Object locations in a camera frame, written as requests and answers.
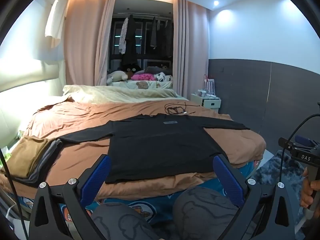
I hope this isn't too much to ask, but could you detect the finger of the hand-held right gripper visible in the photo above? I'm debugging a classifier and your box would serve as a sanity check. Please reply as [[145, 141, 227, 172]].
[[295, 135, 316, 147]]

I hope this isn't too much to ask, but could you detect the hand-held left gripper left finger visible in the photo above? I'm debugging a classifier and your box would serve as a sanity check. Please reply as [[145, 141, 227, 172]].
[[29, 154, 112, 240]]

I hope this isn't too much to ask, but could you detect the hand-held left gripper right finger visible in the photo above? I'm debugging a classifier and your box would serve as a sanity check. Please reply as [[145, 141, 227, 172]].
[[212, 154, 304, 240]]

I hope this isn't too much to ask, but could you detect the black long-sleeve shirt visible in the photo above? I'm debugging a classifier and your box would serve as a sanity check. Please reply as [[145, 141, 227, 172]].
[[59, 114, 250, 184]]

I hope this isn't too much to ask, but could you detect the person's right hand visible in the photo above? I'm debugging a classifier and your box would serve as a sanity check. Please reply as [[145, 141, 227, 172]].
[[301, 167, 320, 207]]

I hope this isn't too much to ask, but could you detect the grey shaggy rug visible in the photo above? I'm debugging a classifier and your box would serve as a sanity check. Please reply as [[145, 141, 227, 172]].
[[254, 150, 310, 230]]

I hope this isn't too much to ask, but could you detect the person's left leg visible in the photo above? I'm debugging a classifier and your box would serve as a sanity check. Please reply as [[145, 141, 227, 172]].
[[91, 202, 160, 240]]

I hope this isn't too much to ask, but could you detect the grey folded garment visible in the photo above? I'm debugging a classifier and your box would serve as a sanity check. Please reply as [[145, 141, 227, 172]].
[[27, 139, 64, 183]]

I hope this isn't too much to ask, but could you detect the teal printed bedsheet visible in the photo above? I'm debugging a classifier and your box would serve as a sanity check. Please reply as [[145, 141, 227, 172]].
[[15, 159, 263, 228]]

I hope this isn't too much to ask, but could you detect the brown folded garment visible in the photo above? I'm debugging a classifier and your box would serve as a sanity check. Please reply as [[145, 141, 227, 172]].
[[1, 136, 52, 178]]

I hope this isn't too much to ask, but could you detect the white nightstand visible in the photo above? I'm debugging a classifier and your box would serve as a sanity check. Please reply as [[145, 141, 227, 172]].
[[190, 93, 222, 109]]

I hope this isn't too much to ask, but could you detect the cream duvet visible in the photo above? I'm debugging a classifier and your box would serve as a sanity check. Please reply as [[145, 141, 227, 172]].
[[62, 84, 189, 103]]

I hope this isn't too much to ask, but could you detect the cream plush toy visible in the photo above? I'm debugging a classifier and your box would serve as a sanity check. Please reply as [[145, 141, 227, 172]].
[[106, 70, 129, 84]]

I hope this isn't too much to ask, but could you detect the pink cloth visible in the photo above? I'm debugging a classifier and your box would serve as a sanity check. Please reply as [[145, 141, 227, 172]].
[[131, 73, 155, 81]]

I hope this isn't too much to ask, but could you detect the white padded headboard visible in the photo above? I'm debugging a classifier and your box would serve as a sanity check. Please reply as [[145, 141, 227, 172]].
[[0, 57, 66, 140]]

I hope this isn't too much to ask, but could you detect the dark brown plush toy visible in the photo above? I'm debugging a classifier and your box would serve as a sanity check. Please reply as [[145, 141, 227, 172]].
[[121, 64, 140, 77]]

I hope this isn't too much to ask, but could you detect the black white spotted plush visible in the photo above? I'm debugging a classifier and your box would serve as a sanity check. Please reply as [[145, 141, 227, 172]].
[[154, 72, 173, 82]]

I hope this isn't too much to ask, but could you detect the pink curtain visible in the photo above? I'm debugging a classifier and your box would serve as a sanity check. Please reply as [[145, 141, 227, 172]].
[[172, 0, 210, 98], [64, 0, 115, 89]]

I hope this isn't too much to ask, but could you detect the hanging black coat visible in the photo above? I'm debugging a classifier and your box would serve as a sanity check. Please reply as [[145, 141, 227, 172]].
[[122, 15, 138, 67]]

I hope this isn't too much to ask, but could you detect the hanging white garment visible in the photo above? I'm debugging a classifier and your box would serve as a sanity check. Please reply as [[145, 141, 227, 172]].
[[119, 17, 128, 54]]

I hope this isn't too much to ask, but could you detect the hanging grey garment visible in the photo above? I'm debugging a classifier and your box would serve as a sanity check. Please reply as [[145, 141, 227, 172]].
[[150, 17, 158, 48]]

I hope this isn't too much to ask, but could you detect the cream hanging shirt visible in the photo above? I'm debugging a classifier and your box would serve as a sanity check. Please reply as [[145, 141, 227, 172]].
[[44, 0, 69, 48]]

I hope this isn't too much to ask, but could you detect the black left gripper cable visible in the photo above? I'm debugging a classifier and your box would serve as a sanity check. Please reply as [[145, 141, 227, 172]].
[[0, 150, 25, 230]]

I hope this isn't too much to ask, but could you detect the black coiled cable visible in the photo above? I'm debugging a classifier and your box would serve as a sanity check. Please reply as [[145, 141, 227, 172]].
[[164, 102, 198, 115]]

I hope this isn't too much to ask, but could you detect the white wire rack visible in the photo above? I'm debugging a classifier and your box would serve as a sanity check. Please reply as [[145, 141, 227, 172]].
[[203, 74, 217, 98]]

